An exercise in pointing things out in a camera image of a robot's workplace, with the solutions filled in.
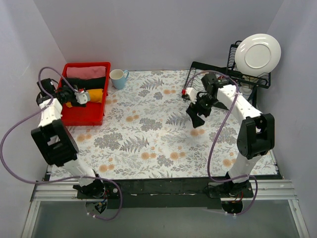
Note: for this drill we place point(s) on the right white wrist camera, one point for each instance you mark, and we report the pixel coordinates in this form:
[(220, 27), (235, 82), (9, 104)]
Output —
[(189, 94)]

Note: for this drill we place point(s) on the light blue mug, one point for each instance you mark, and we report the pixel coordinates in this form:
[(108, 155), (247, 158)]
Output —
[(119, 78)]

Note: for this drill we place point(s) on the orange t shirt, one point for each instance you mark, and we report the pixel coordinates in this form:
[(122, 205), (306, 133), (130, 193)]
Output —
[(96, 96)]

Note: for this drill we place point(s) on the aluminium rail frame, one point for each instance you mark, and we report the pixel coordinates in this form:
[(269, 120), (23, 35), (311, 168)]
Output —
[(271, 189)]

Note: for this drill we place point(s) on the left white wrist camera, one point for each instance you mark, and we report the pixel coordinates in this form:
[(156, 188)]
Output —
[(82, 97)]

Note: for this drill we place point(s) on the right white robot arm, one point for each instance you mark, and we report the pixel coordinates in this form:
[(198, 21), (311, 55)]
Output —
[(257, 130)]

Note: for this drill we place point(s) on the white plate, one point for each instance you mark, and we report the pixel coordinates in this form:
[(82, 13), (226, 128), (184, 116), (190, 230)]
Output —
[(258, 54)]

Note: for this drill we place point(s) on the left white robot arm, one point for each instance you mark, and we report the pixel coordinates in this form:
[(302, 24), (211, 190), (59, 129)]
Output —
[(54, 140)]

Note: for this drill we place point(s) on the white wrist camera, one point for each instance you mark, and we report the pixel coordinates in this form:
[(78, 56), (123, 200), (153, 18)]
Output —
[(189, 94), (82, 97)]

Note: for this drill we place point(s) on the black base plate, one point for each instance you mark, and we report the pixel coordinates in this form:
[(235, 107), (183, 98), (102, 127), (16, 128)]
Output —
[(173, 193)]

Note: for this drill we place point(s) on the black rolled t shirt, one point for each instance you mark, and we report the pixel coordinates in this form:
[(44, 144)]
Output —
[(88, 84)]

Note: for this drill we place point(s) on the floral table mat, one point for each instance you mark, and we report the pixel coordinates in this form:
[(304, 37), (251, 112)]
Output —
[(146, 133)]

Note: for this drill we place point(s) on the red plastic bin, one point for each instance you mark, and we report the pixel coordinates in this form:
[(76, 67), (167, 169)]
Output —
[(92, 113)]

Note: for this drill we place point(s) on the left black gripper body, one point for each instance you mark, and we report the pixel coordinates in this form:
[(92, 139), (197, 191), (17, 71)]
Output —
[(72, 98)]

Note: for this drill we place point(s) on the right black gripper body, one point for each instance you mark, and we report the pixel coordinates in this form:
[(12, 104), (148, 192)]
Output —
[(200, 107)]

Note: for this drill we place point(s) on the black wire dish rack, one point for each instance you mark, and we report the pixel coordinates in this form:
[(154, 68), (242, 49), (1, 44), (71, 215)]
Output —
[(248, 85)]

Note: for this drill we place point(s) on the pink rolled t shirt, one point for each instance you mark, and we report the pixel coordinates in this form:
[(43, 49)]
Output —
[(86, 73)]

